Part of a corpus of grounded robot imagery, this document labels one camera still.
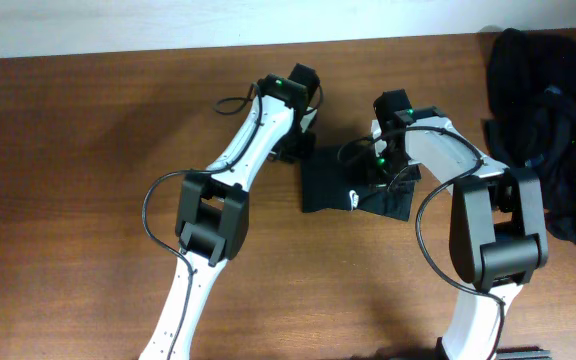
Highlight black t-shirt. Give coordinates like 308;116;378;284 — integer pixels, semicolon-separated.
301;145;421;222

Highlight pile of black clothes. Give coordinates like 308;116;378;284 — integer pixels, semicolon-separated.
484;28;576;245

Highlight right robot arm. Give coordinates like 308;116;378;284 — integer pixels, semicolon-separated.
346;90;552;360

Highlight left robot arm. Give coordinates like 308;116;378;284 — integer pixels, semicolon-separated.
140;64;323;359

